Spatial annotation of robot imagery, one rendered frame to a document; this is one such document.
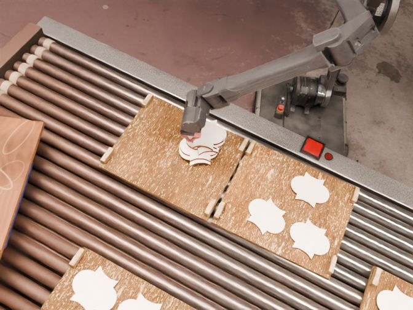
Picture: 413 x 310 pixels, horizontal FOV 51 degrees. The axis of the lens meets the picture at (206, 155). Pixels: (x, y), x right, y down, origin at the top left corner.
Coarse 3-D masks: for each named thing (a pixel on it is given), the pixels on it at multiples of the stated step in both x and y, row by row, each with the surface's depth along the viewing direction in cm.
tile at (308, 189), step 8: (304, 176) 151; (296, 184) 149; (304, 184) 150; (312, 184) 150; (320, 184) 150; (296, 192) 148; (304, 192) 148; (312, 192) 148; (320, 192) 149; (328, 192) 149; (304, 200) 147; (312, 200) 147; (320, 200) 147
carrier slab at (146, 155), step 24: (144, 120) 158; (168, 120) 159; (120, 144) 152; (144, 144) 153; (168, 144) 154; (240, 144) 156; (120, 168) 148; (144, 168) 148; (168, 168) 149; (192, 168) 150; (216, 168) 151; (168, 192) 145; (192, 192) 146; (216, 192) 146
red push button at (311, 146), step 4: (308, 140) 161; (312, 140) 161; (308, 144) 160; (312, 144) 160; (316, 144) 160; (320, 144) 160; (304, 148) 159; (308, 148) 159; (312, 148) 159; (316, 148) 159; (320, 148) 160; (312, 152) 158; (316, 152) 159
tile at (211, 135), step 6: (210, 126) 152; (204, 132) 150; (210, 132) 150; (216, 132) 151; (222, 132) 151; (198, 138) 149; (204, 138) 149; (210, 138) 149; (216, 138) 149; (222, 138) 150; (198, 144) 148; (204, 144) 148; (210, 144) 148; (216, 144) 149
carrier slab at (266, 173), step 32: (256, 160) 154; (288, 160) 155; (256, 192) 148; (288, 192) 149; (352, 192) 151; (224, 224) 141; (288, 224) 143; (320, 224) 144; (288, 256) 138; (320, 256) 139
